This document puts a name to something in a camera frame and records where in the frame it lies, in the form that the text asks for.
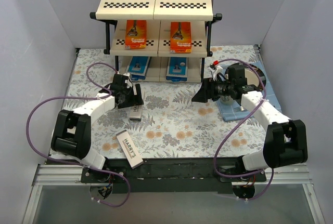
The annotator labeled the white harry's box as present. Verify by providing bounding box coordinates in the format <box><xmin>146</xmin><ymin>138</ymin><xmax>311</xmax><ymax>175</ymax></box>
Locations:
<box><xmin>129</xmin><ymin>105</ymin><xmax>143</xmax><ymax>121</ymax></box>
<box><xmin>116</xmin><ymin>130</ymin><xmax>144</xmax><ymax>169</ymax></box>

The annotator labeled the blue razor box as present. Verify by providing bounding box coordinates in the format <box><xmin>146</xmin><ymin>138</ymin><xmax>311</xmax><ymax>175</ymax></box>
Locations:
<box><xmin>166</xmin><ymin>57</ymin><xmax>188</xmax><ymax>82</ymax></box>
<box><xmin>125</xmin><ymin>56</ymin><xmax>151</xmax><ymax>81</ymax></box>

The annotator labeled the white Harry's box front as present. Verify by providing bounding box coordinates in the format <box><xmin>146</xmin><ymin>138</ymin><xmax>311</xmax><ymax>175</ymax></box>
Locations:
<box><xmin>116</xmin><ymin>130</ymin><xmax>144</xmax><ymax>169</ymax></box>

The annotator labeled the orange Gillette razor pack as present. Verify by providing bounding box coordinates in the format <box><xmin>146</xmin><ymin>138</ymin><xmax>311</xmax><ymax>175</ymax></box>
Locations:
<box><xmin>125</xmin><ymin>20</ymin><xmax>147</xmax><ymax>50</ymax></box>
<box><xmin>170</xmin><ymin>22</ymin><xmax>192</xmax><ymax>54</ymax></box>

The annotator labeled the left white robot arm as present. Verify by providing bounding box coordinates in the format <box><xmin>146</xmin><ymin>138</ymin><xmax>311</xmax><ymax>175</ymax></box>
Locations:
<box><xmin>51</xmin><ymin>73</ymin><xmax>144</xmax><ymax>182</ymax></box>

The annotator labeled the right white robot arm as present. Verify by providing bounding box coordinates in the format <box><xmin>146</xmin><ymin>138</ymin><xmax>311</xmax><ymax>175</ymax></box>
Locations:
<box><xmin>192</xmin><ymin>61</ymin><xmax>308</xmax><ymax>181</ymax></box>

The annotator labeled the beige three-tier shelf rack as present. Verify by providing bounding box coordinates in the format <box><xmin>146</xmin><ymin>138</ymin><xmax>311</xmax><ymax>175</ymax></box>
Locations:
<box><xmin>90</xmin><ymin>0</ymin><xmax>222</xmax><ymax>83</ymax></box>

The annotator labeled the beige ceramic mug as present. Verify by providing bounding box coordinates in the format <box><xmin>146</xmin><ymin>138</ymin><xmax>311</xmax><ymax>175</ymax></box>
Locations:
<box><xmin>220</xmin><ymin>96</ymin><xmax>234</xmax><ymax>106</ymax></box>

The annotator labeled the dark rimmed plate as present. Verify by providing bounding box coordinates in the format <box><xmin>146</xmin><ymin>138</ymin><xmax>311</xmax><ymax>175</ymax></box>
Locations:
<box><xmin>224</xmin><ymin>62</ymin><xmax>266</xmax><ymax>91</ymax></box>

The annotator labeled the silver fork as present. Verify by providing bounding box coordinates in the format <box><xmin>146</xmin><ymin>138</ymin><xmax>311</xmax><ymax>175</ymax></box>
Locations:
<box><xmin>233</xmin><ymin>106</ymin><xmax>246</xmax><ymax>112</ymax></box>

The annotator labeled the blue checked cloth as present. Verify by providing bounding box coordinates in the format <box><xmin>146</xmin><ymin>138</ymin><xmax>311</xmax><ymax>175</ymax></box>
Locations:
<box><xmin>216</xmin><ymin>61</ymin><xmax>281</xmax><ymax>122</ymax></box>

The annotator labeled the floral table mat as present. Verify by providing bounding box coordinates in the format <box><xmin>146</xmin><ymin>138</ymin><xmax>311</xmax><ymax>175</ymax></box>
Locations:
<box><xmin>68</xmin><ymin>45</ymin><xmax>265</xmax><ymax>159</ymax></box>

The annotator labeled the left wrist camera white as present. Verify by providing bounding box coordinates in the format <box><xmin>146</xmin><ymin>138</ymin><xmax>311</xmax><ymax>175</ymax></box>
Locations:
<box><xmin>123</xmin><ymin>73</ymin><xmax>133</xmax><ymax>88</ymax></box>

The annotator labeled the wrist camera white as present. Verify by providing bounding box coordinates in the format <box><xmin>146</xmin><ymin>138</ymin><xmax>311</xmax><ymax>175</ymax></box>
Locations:
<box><xmin>123</xmin><ymin>73</ymin><xmax>133</xmax><ymax>88</ymax></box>
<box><xmin>208</xmin><ymin>61</ymin><xmax>224</xmax><ymax>81</ymax></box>

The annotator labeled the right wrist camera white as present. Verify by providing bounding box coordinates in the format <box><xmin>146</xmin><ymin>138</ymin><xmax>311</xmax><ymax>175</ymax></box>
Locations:
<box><xmin>208</xmin><ymin>61</ymin><xmax>224</xmax><ymax>81</ymax></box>

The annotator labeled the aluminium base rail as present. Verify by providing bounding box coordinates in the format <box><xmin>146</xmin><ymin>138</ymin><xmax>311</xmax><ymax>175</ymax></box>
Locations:
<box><xmin>23</xmin><ymin>158</ymin><xmax>325</xmax><ymax>223</ymax></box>

